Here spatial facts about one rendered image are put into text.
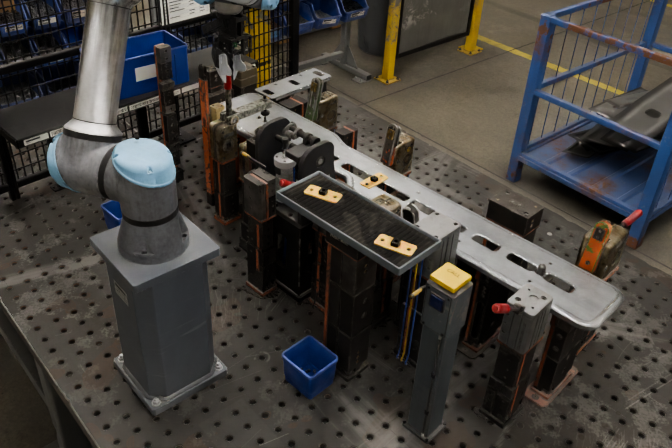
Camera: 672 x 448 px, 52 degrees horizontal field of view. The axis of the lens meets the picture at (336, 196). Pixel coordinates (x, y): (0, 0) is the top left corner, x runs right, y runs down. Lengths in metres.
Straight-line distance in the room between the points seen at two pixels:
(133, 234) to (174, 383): 0.41
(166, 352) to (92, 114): 0.55
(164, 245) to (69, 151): 0.27
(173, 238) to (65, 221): 0.93
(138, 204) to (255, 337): 0.60
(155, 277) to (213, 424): 0.42
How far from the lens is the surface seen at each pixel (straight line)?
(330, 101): 2.28
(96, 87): 1.47
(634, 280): 2.29
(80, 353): 1.93
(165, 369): 1.67
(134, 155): 1.42
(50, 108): 2.33
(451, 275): 1.39
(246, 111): 2.13
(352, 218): 1.51
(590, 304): 1.67
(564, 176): 3.75
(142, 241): 1.48
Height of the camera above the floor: 2.04
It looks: 34 degrees down
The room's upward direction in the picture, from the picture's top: 3 degrees clockwise
